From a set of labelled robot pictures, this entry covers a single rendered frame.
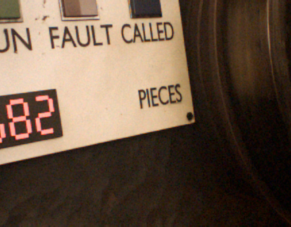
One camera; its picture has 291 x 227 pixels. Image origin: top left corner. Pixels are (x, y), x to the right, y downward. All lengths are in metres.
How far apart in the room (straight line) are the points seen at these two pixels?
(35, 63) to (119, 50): 0.09
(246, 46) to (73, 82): 0.17
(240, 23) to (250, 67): 0.04
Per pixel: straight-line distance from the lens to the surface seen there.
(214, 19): 0.51
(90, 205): 0.52
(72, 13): 0.49
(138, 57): 0.53
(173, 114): 0.55
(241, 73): 0.50
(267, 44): 0.46
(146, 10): 0.54
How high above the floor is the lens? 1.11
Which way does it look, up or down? 3 degrees down
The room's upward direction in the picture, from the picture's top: 8 degrees counter-clockwise
